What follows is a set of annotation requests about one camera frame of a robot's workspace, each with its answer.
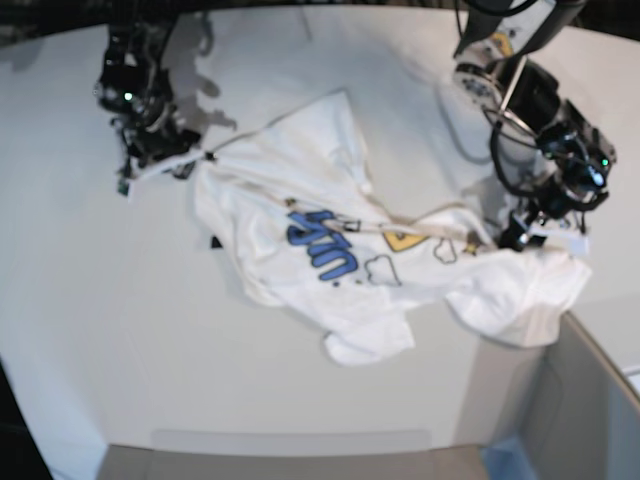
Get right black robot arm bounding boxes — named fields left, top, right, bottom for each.
left=93, top=1, right=214, bottom=199

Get white printed t-shirt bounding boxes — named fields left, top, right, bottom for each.
left=194, top=91, right=592, bottom=367

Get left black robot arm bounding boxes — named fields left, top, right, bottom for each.
left=453, top=1, right=617, bottom=251

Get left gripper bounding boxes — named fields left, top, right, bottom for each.
left=497, top=199, right=590, bottom=255

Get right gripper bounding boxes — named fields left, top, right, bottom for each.
left=116, top=129, right=216, bottom=200

